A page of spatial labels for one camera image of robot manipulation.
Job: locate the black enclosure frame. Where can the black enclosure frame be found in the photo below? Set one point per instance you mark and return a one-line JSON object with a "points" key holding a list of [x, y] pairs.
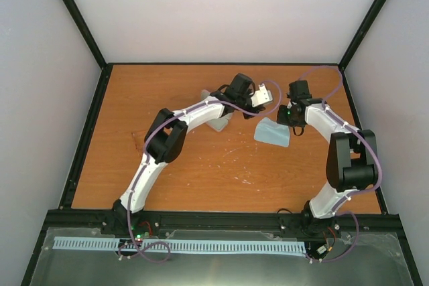
{"points": [[106, 69]]}

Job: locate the pink glasses case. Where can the pink glasses case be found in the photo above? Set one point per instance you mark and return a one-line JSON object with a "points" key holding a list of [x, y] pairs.
{"points": [[216, 124]]}

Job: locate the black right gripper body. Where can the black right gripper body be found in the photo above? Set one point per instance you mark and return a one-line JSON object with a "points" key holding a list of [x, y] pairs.
{"points": [[287, 118]]}

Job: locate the light blue slotted cable duct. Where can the light blue slotted cable duct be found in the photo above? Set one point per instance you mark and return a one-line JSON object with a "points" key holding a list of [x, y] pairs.
{"points": [[191, 247]]}

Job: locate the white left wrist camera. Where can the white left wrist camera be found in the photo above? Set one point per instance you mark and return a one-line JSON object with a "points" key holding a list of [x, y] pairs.
{"points": [[261, 96]]}

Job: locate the thin red frame sunglasses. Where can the thin red frame sunglasses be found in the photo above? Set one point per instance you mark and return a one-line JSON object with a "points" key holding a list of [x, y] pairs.
{"points": [[138, 140]]}

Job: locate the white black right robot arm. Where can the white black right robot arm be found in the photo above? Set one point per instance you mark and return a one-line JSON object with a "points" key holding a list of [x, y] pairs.
{"points": [[351, 166]]}

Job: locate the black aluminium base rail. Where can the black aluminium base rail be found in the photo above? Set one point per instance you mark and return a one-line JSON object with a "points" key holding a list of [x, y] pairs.
{"points": [[159, 224]]}

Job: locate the clear plastic front sheet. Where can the clear plastic front sheet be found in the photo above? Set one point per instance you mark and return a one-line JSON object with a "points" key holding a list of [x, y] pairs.
{"points": [[351, 259]]}

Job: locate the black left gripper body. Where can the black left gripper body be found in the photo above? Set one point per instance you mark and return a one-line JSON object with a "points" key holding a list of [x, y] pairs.
{"points": [[240, 102]]}

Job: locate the light blue cleaning cloth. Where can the light blue cleaning cloth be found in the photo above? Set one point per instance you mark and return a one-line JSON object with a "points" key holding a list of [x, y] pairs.
{"points": [[270, 132]]}

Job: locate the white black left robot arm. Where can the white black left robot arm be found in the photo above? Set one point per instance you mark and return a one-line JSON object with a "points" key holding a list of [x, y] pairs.
{"points": [[165, 138]]}

